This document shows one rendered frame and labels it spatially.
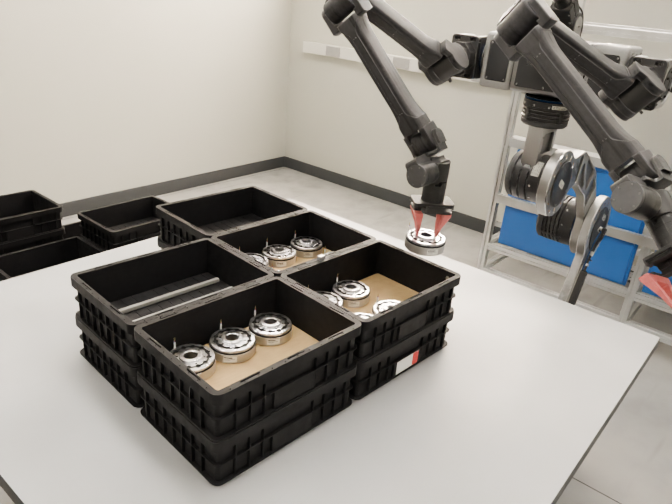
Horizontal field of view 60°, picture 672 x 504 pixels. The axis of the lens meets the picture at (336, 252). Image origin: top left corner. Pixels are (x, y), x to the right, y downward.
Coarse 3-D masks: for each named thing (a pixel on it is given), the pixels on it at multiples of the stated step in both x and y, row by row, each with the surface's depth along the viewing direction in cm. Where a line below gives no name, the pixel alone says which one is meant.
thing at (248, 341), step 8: (224, 328) 136; (232, 328) 137; (240, 328) 137; (216, 336) 134; (248, 336) 135; (216, 344) 130; (224, 344) 130; (240, 344) 131; (248, 344) 131; (224, 352) 128; (232, 352) 128; (240, 352) 129
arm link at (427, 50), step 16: (336, 0) 137; (368, 0) 143; (336, 16) 139; (368, 16) 147; (384, 16) 147; (400, 16) 151; (384, 32) 152; (400, 32) 151; (416, 32) 154; (416, 48) 156; (432, 48) 157; (448, 48) 157; (432, 64) 160; (464, 64) 160; (432, 80) 164
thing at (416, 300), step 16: (336, 256) 162; (416, 256) 166; (288, 272) 150; (448, 272) 159; (304, 288) 143; (432, 288) 149; (448, 288) 153; (336, 304) 137; (400, 304) 140; (416, 304) 144; (368, 320) 132; (384, 320) 136
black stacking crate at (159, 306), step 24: (144, 264) 153; (168, 264) 158; (192, 264) 164; (216, 264) 165; (240, 264) 156; (96, 288) 145; (120, 288) 150; (144, 288) 155; (168, 288) 158; (216, 288) 160; (96, 312) 136; (144, 312) 146; (120, 336) 128
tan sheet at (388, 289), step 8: (360, 280) 172; (368, 280) 172; (376, 280) 172; (384, 280) 173; (392, 280) 173; (376, 288) 168; (384, 288) 168; (392, 288) 169; (400, 288) 169; (408, 288) 169; (376, 296) 163; (384, 296) 164; (392, 296) 164; (400, 296) 165; (408, 296) 165; (368, 304) 159; (360, 312) 155; (368, 312) 155
